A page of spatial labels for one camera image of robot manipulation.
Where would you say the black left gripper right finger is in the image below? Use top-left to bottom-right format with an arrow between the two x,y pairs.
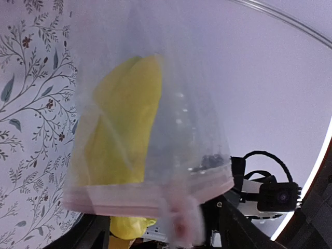
201,195 -> 283,249

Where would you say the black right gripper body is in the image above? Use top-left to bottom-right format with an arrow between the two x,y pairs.
276,144 -> 331,249

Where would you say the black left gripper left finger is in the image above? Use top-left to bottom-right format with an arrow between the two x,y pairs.
49,214 -> 110,249

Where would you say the clear zip top bag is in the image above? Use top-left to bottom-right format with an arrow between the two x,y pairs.
63,1 -> 234,248

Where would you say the yellow toy banana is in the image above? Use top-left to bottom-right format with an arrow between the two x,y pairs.
63,54 -> 162,240

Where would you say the floral tablecloth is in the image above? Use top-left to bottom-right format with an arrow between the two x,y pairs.
1,1 -> 79,248

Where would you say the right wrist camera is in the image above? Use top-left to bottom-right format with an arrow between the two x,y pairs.
257,182 -> 302,213

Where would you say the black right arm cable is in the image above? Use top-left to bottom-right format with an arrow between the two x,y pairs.
242,150 -> 295,184

